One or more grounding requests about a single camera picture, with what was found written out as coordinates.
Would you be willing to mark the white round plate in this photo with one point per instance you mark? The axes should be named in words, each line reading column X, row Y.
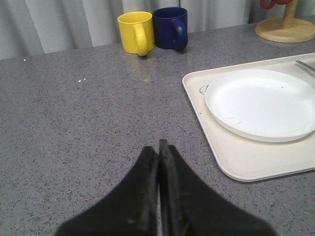
column 263, row 105

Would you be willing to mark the red ribbed mug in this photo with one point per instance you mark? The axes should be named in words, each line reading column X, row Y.
column 269, row 4

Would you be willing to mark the yellow mug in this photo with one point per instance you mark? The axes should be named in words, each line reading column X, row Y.
column 137, row 32

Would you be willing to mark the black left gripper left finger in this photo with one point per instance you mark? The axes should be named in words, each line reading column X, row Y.
column 128, row 210

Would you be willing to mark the silver metal fork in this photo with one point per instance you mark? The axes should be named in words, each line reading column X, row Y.
column 309, row 69

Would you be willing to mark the grey curtain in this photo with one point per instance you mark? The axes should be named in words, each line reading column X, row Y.
column 34, row 27

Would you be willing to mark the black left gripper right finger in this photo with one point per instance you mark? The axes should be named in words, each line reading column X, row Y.
column 189, row 207

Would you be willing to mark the dark blue mug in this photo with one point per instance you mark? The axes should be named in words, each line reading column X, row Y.
column 170, row 28

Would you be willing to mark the cream tray with bunny print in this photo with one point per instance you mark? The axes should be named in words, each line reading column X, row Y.
column 245, row 159

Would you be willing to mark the wooden mug tree stand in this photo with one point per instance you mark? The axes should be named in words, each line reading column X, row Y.
column 286, row 29

